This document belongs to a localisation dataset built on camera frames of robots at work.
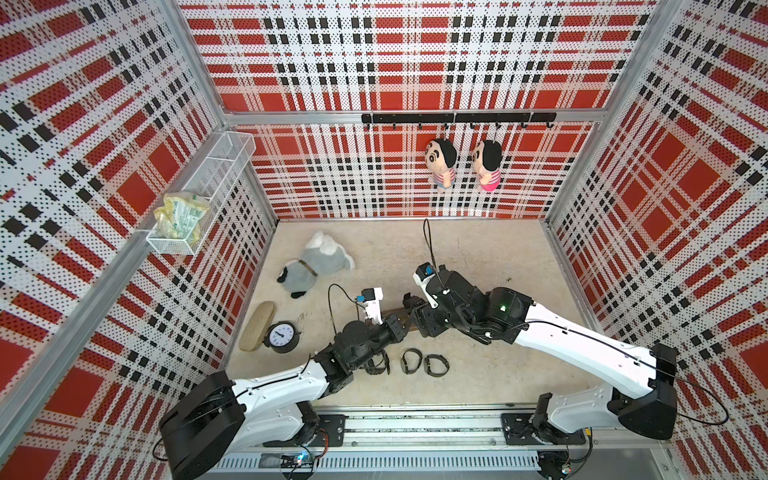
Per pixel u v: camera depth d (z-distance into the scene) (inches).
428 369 32.2
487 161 36.9
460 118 35.1
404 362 32.3
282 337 34.6
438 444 28.8
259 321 35.7
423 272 24.4
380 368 32.7
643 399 16.0
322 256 38.8
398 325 28.1
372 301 27.6
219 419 16.2
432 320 24.1
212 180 31.5
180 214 24.7
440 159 35.8
